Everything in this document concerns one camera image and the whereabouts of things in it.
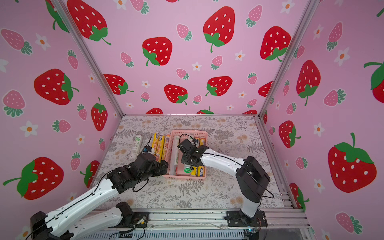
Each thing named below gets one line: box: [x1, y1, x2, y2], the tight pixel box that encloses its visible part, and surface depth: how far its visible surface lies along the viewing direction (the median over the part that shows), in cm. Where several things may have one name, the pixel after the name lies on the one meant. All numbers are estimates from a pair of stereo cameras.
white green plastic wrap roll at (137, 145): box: [133, 135, 143, 158], surface depth 100 cm
